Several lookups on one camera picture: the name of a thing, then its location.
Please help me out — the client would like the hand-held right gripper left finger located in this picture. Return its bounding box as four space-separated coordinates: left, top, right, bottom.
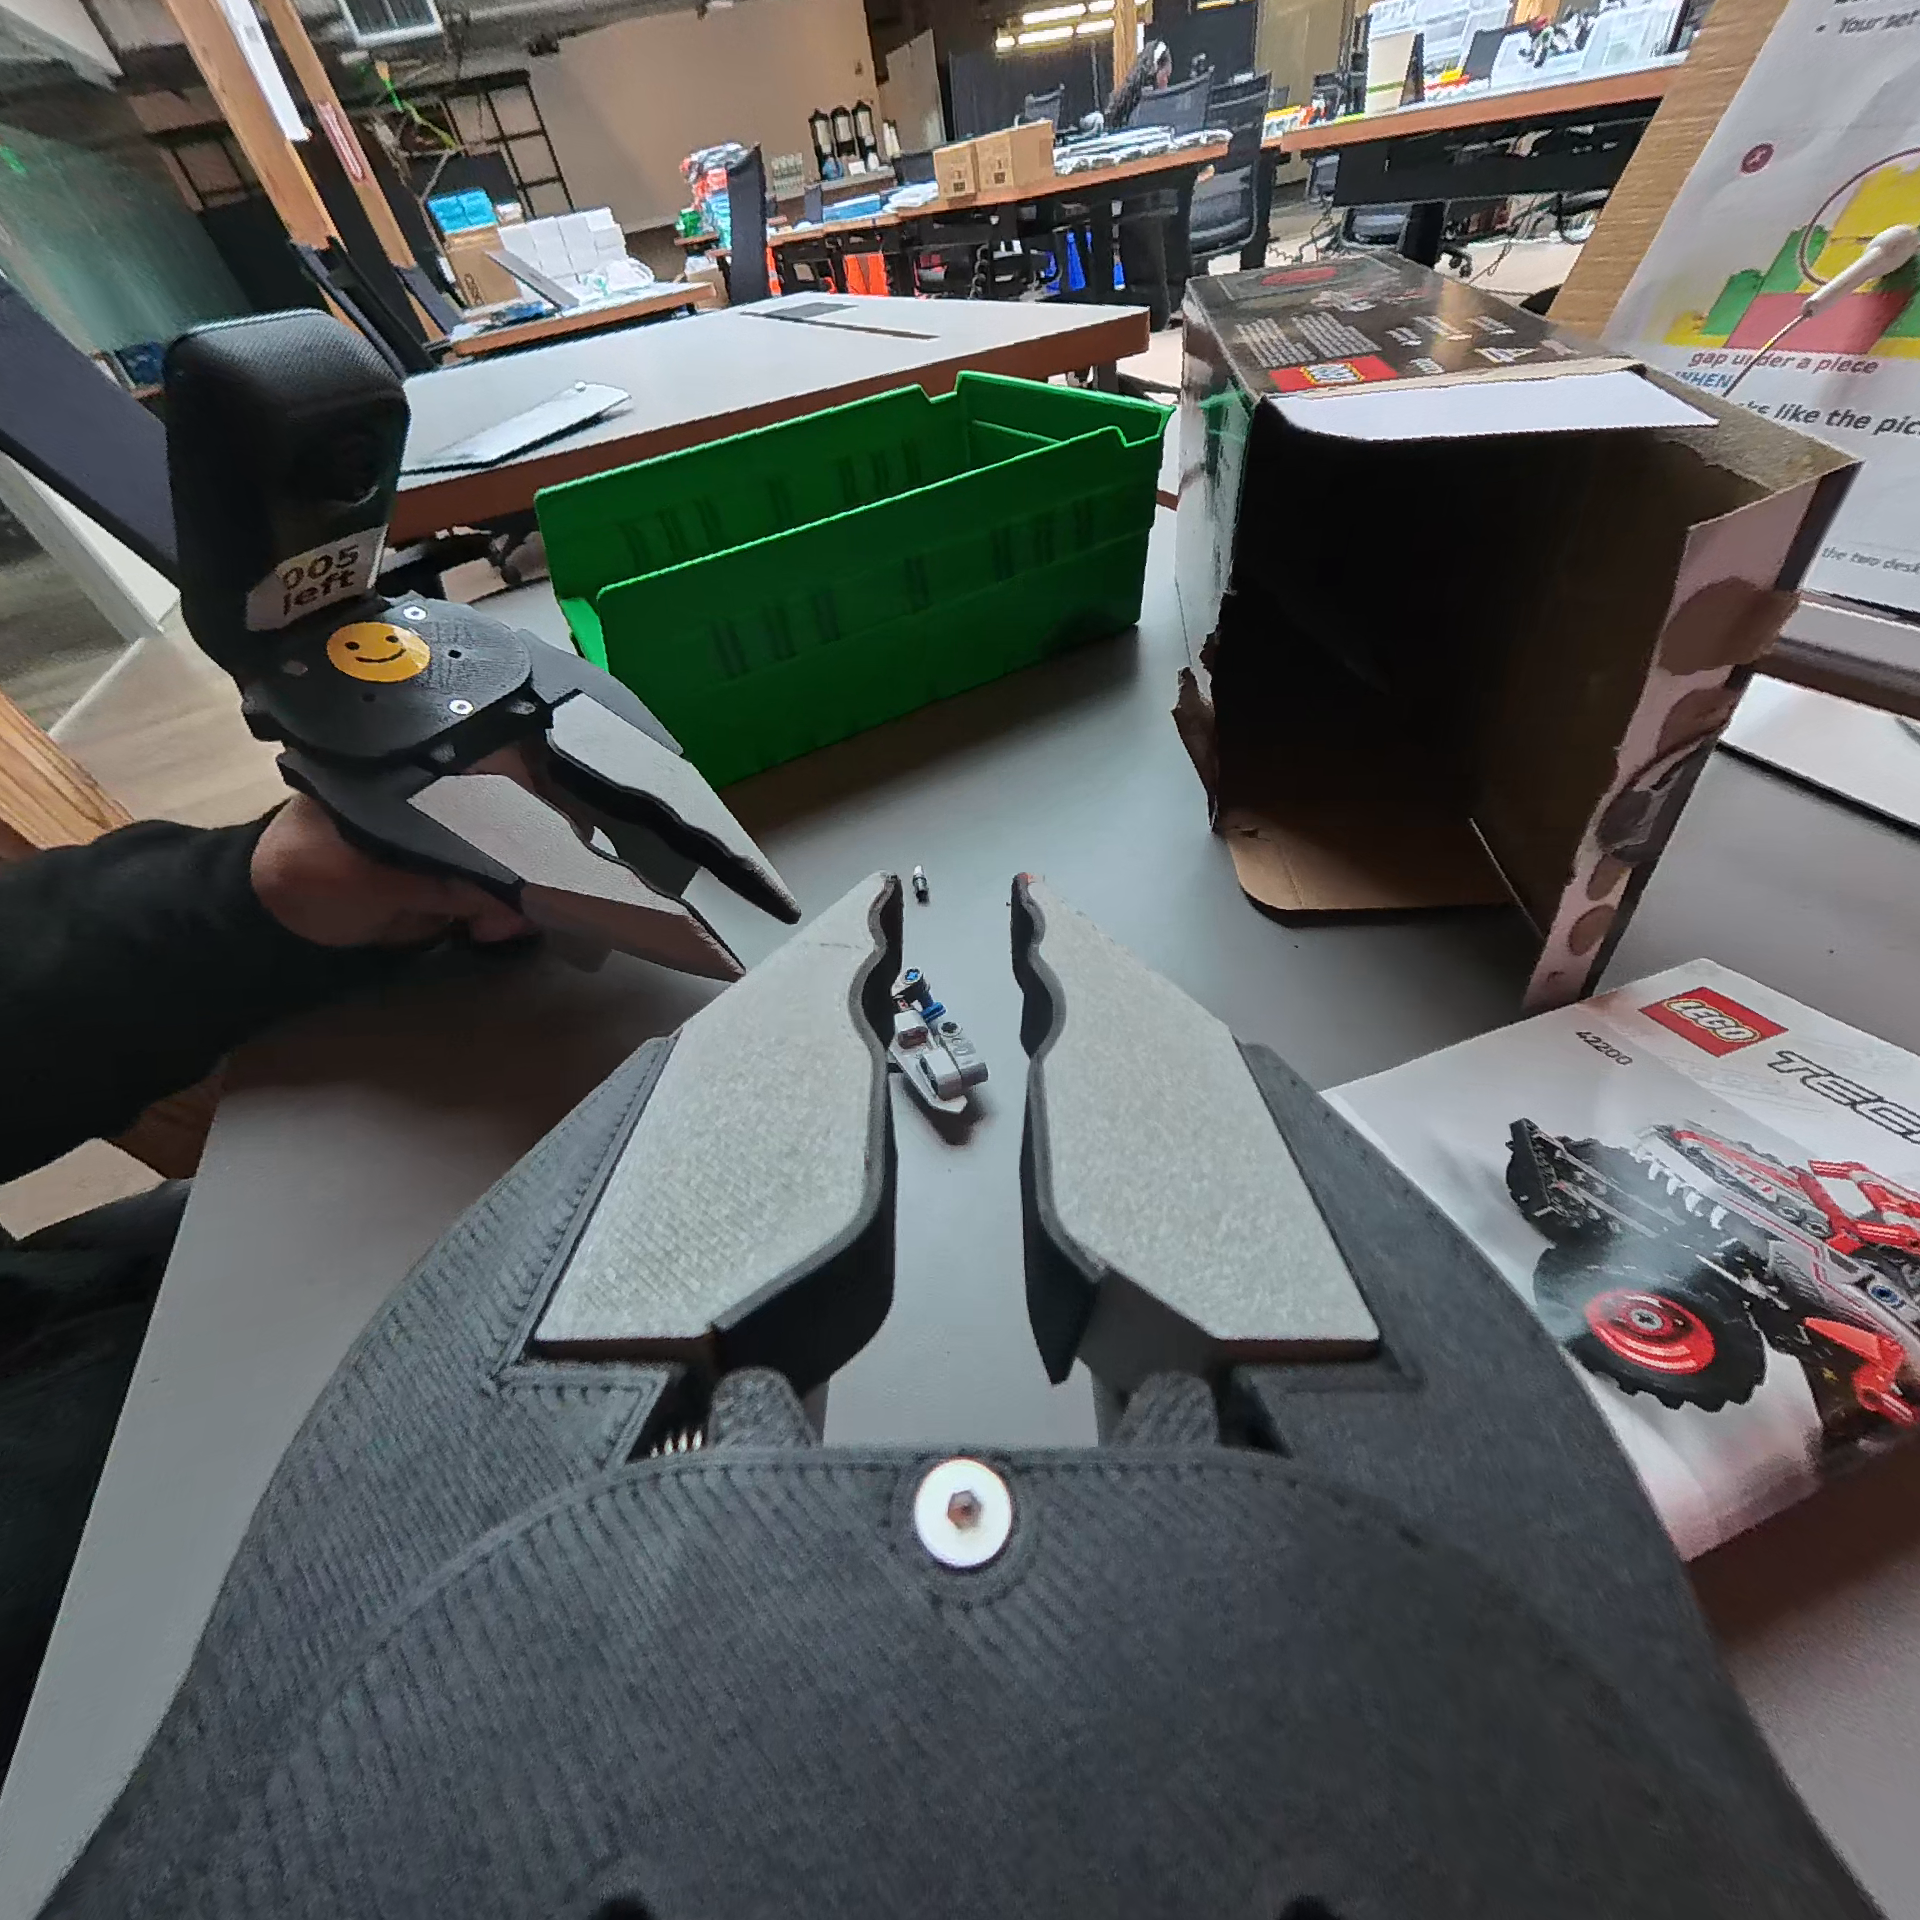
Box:
533 874 902 1442

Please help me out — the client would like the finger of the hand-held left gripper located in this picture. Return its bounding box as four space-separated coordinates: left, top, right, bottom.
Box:
542 692 803 924
409 764 748 984

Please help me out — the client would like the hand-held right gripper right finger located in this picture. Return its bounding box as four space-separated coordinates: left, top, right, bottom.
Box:
1013 874 1383 1442

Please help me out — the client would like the grey lego assembly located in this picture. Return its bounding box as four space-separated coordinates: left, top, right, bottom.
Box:
885 966 993 1129

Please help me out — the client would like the lego instruction booklet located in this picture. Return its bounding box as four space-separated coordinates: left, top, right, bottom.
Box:
1322 960 1920 1561

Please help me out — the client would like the open cardboard lego box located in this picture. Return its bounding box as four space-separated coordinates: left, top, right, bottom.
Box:
1172 251 1862 1014

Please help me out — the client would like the person's left hand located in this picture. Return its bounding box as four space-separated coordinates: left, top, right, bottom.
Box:
252 791 538 954

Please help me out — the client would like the flat grey panel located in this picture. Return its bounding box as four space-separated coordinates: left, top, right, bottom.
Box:
402 380 634 475

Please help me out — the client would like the green plastic bin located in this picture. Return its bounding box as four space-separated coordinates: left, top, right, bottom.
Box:
534 370 1177 789

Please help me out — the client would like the stack of white boxes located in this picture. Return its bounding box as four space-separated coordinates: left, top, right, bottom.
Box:
495 206 632 281

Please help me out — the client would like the grey table with wooden edge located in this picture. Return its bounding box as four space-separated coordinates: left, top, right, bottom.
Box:
387 294 1152 545

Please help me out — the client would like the person's dark clothing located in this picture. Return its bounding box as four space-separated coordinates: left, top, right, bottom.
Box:
0 1181 190 1742

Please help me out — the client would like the white display stand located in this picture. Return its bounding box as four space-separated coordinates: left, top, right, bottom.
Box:
1716 592 1920 833

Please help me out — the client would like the black office chair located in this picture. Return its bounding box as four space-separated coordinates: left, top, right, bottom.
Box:
1193 72 1279 275

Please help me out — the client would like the long wooden desk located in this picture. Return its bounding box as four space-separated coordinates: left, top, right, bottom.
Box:
1279 56 1687 271

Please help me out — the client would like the cardboard backing board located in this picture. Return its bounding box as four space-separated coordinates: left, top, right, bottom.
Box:
1548 0 1791 340

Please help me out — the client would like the printed instruction sheet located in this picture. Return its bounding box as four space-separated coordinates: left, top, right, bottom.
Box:
1597 0 1920 618

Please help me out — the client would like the wooden post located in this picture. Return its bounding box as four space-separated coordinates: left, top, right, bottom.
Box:
163 0 452 340

